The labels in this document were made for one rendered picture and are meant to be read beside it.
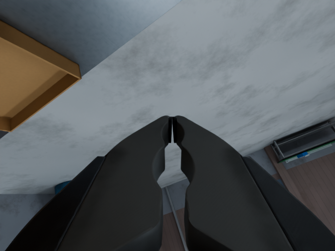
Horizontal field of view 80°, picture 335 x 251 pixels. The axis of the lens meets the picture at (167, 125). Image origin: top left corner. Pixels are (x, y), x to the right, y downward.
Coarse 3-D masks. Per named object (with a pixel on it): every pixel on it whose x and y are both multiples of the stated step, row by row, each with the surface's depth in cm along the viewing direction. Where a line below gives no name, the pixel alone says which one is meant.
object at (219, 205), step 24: (192, 144) 9; (216, 144) 9; (192, 168) 8; (216, 168) 8; (240, 168) 8; (192, 192) 7; (216, 192) 7; (240, 192) 7; (192, 216) 6; (216, 216) 6; (240, 216) 6; (264, 216) 6; (192, 240) 6; (216, 240) 6; (240, 240) 6; (264, 240) 6
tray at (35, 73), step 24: (0, 24) 31; (0, 48) 35; (24, 48) 33; (48, 48) 38; (0, 72) 39; (24, 72) 41; (48, 72) 43; (72, 72) 41; (0, 96) 45; (24, 96) 47; (48, 96) 47; (0, 120) 50; (24, 120) 49
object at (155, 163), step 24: (168, 120) 11; (120, 144) 9; (144, 144) 9; (120, 168) 8; (144, 168) 8; (96, 192) 7; (120, 192) 7; (144, 192) 7; (96, 216) 6; (120, 216) 6; (144, 216) 6; (72, 240) 6; (96, 240) 6; (120, 240) 6; (144, 240) 6
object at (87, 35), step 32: (0, 0) 30; (32, 0) 31; (64, 0) 32; (96, 0) 34; (128, 0) 36; (160, 0) 38; (32, 32) 35; (64, 32) 37; (96, 32) 39; (128, 32) 41; (96, 64) 46
